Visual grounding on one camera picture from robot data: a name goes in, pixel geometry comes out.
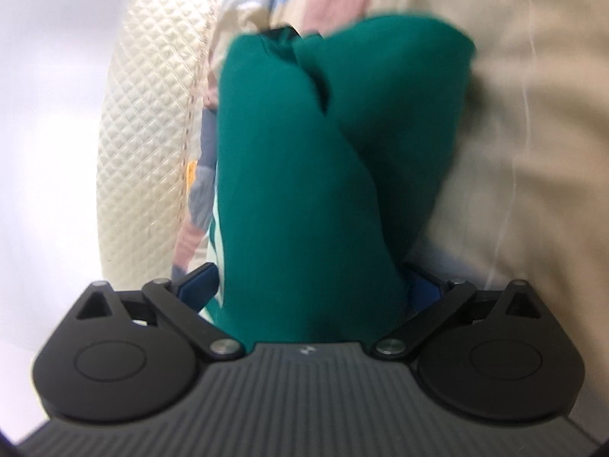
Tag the cream quilted headboard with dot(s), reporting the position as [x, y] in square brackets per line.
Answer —
[148, 136]

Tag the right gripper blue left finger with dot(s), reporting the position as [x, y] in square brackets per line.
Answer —
[179, 304]

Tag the green zip hoodie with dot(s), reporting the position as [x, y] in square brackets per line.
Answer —
[332, 150]

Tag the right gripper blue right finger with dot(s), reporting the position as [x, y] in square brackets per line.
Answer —
[431, 305]

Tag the patchwork quilt bedspread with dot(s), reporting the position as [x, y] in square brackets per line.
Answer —
[527, 196]

